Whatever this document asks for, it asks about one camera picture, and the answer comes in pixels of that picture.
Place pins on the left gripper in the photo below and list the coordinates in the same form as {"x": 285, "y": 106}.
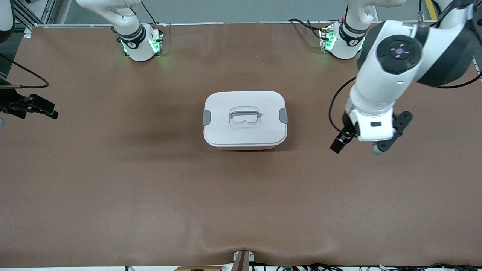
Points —
{"x": 347, "y": 130}

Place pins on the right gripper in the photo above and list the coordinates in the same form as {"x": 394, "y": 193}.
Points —
{"x": 12, "y": 102}

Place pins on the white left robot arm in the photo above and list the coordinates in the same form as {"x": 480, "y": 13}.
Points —
{"x": 391, "y": 82}

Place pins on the white storage box base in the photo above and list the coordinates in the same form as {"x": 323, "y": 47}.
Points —
{"x": 244, "y": 148}

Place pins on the grey lid latch clip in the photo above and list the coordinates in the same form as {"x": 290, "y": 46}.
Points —
{"x": 283, "y": 116}
{"x": 206, "y": 117}

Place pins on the brown table mat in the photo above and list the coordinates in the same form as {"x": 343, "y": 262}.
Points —
{"x": 241, "y": 207}

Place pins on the brown cardboard piece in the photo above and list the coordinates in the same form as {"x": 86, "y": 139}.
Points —
{"x": 199, "y": 269}

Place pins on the aluminium frame profile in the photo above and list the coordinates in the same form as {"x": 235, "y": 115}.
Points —
{"x": 47, "y": 9}

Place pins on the silver table edge rail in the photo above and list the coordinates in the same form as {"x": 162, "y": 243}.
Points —
{"x": 226, "y": 23}

